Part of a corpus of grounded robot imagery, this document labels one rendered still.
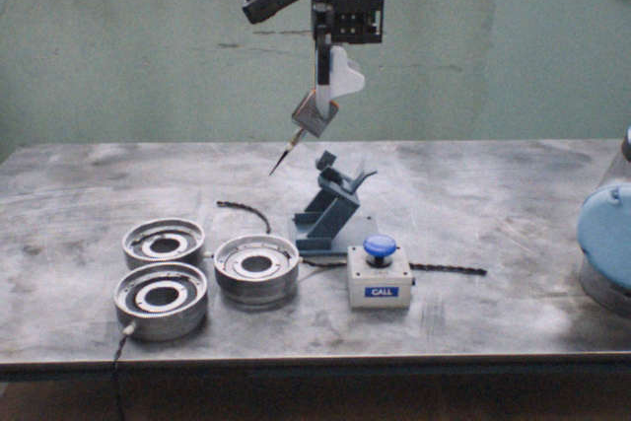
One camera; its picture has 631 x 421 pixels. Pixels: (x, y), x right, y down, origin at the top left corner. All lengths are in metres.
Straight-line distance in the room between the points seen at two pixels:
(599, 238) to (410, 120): 1.85
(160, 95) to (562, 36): 1.46
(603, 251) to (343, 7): 0.38
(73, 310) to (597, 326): 0.61
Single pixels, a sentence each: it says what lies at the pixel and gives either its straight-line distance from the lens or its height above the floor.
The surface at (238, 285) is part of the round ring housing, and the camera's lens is 0.77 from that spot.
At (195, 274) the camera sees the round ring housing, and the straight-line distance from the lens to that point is 0.79.
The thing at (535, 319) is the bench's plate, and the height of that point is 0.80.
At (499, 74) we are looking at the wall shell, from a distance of 2.50.
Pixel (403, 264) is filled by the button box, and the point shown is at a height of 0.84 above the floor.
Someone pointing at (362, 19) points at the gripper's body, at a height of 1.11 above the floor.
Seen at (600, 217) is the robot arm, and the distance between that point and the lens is 0.66.
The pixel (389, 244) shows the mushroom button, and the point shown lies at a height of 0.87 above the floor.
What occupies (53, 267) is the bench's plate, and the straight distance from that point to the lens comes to 0.92.
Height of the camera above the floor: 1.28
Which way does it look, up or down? 27 degrees down
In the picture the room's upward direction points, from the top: straight up
